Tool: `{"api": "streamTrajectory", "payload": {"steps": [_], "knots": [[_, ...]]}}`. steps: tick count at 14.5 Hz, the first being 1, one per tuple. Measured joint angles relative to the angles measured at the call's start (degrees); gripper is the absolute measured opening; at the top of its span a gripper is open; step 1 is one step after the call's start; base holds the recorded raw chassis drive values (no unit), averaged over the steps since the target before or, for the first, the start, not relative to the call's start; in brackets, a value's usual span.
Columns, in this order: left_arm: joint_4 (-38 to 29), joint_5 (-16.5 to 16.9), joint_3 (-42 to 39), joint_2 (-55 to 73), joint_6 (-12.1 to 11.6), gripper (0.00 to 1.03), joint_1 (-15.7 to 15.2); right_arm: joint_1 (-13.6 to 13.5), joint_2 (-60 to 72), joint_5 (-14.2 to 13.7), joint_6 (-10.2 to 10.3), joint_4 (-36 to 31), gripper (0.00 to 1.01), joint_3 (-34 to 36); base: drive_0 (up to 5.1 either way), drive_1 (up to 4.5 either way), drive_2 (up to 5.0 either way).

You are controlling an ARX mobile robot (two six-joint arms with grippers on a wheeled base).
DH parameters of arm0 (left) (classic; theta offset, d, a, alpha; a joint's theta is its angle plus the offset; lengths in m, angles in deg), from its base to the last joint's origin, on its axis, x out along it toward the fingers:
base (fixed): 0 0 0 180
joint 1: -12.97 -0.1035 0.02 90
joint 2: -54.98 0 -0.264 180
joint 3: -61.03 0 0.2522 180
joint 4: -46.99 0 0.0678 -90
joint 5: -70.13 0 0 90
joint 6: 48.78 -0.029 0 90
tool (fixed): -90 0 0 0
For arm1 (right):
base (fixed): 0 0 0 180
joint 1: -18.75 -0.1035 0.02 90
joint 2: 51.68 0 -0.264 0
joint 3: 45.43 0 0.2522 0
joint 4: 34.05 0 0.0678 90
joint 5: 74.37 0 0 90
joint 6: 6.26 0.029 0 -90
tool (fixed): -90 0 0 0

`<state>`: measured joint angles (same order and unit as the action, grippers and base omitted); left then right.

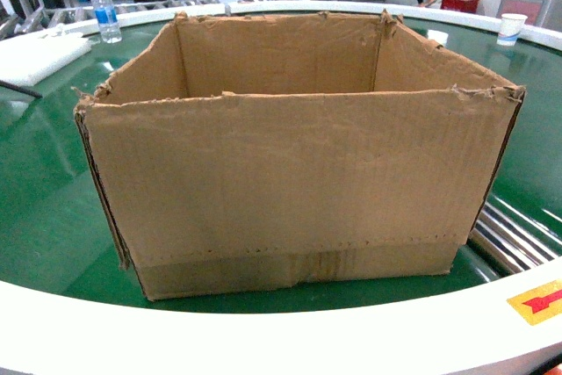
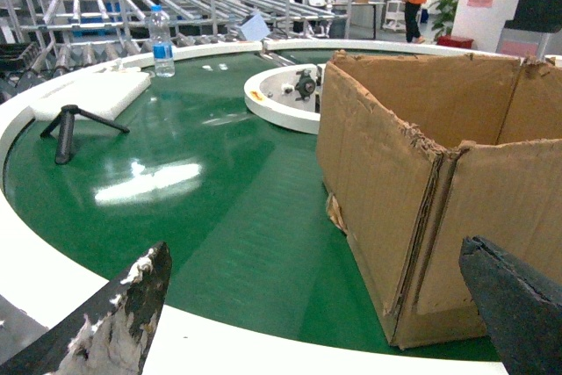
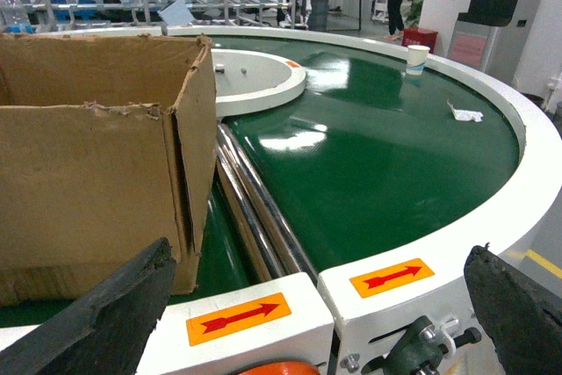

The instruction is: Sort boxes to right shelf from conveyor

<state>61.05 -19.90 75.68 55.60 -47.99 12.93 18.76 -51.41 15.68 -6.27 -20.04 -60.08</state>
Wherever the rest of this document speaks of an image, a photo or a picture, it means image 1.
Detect clear plastic water bottle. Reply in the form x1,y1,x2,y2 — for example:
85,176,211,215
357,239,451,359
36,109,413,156
90,0,122,44

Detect white paper cup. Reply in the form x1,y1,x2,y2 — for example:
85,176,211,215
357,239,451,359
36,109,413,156
496,13,528,47

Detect white foam pad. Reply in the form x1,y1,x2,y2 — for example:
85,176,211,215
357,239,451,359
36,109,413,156
1,35,91,87

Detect red crate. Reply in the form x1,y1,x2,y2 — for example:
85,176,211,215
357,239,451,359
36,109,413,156
440,0,479,14

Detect brown cardboard box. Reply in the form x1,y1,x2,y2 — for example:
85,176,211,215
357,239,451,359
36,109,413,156
75,12,525,300

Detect steel conveyor rollers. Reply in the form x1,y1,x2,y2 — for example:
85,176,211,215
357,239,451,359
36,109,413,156
468,198,561,276

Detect white conveyor rim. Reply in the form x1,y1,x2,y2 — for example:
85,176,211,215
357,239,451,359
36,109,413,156
1,1,561,374

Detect green circular conveyor belt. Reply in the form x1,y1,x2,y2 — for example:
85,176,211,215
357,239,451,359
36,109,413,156
1,18,561,314

